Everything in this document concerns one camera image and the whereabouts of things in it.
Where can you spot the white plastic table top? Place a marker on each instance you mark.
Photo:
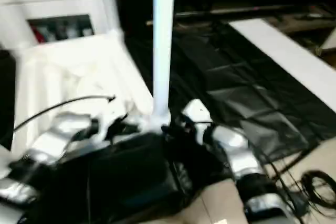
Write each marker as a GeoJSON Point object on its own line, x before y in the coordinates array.
{"type": "Point", "coordinates": [63, 72]}

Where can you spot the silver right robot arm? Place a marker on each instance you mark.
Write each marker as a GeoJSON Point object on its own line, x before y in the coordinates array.
{"type": "Point", "coordinates": [236, 150]}

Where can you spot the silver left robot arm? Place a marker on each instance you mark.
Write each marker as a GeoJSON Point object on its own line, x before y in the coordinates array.
{"type": "Point", "coordinates": [58, 135]}

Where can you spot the black plastic mat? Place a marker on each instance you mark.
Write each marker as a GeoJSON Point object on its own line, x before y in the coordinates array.
{"type": "Point", "coordinates": [252, 93]}

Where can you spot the white board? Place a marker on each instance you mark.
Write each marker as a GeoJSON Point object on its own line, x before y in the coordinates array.
{"type": "Point", "coordinates": [283, 51]}

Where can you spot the black stand base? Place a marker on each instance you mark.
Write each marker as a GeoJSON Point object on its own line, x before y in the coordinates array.
{"type": "Point", "coordinates": [320, 187]}

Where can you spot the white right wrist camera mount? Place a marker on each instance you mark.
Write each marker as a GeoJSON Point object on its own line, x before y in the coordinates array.
{"type": "Point", "coordinates": [195, 109]}

